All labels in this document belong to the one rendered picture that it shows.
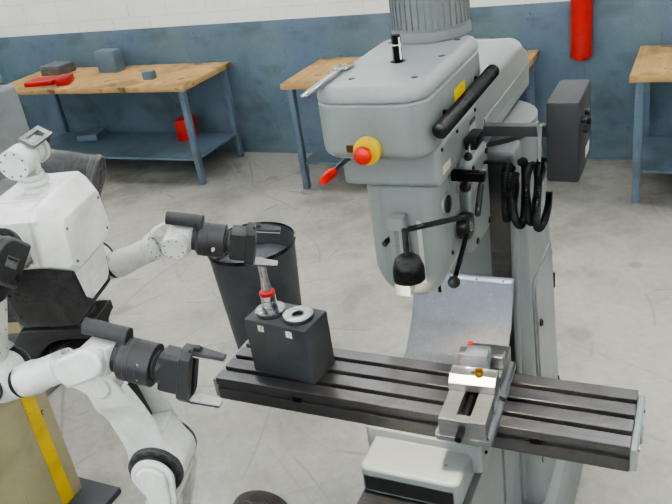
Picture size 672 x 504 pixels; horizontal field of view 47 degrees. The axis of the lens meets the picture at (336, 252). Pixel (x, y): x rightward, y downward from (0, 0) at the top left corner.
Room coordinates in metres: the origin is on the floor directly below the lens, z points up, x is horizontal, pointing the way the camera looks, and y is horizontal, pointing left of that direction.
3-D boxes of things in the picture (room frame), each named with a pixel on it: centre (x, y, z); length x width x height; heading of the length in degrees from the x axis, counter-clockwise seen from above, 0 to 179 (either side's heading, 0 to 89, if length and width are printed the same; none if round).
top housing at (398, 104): (1.76, -0.22, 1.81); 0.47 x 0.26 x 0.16; 152
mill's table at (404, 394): (1.77, -0.15, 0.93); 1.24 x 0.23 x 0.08; 62
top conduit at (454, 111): (1.71, -0.35, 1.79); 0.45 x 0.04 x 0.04; 152
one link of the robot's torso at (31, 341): (1.62, 0.71, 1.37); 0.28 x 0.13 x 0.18; 79
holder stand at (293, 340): (1.95, 0.18, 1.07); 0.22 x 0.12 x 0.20; 55
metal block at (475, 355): (1.68, -0.33, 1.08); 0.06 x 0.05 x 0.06; 64
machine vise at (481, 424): (1.65, -0.32, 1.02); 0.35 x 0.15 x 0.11; 154
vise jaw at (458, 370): (1.63, -0.31, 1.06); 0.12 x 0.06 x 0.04; 64
